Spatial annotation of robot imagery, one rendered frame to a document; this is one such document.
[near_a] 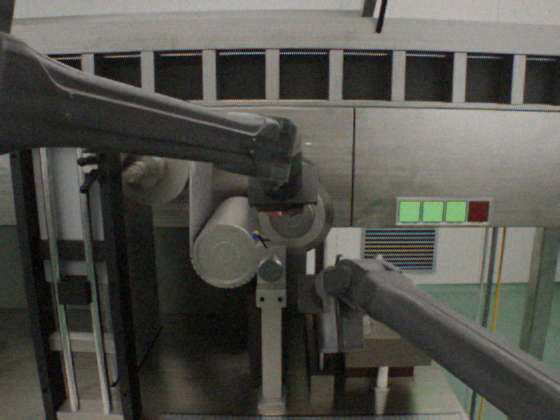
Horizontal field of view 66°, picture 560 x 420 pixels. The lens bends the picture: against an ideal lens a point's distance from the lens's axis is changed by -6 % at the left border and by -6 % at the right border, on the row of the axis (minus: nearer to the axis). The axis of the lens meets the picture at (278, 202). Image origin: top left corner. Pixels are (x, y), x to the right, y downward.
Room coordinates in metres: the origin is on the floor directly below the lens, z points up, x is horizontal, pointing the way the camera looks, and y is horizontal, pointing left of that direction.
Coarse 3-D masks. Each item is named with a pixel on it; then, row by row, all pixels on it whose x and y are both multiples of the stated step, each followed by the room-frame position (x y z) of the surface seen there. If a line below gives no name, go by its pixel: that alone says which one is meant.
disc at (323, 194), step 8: (320, 184) 0.78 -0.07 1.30; (320, 192) 0.78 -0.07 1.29; (328, 200) 0.78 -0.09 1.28; (312, 208) 0.78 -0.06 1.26; (328, 208) 0.78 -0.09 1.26; (256, 216) 0.78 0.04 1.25; (328, 216) 0.78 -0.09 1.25; (256, 224) 0.78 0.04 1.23; (328, 224) 0.78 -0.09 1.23; (320, 232) 0.78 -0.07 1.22; (328, 232) 0.78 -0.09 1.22; (264, 240) 0.78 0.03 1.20; (320, 240) 0.78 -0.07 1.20; (288, 248) 0.78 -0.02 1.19; (296, 248) 0.78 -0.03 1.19; (304, 248) 0.78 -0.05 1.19; (312, 248) 0.78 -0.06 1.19
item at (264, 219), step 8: (320, 200) 0.77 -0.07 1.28; (320, 208) 0.77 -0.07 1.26; (264, 216) 0.77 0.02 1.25; (320, 216) 0.77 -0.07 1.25; (264, 224) 0.77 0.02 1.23; (320, 224) 0.77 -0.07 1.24; (264, 232) 0.77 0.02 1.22; (272, 232) 0.77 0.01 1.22; (312, 232) 0.77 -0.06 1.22; (272, 240) 0.77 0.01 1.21; (280, 240) 0.77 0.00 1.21; (288, 240) 0.77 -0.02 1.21; (296, 240) 0.77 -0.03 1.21; (304, 240) 0.77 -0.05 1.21; (312, 240) 0.77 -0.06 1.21
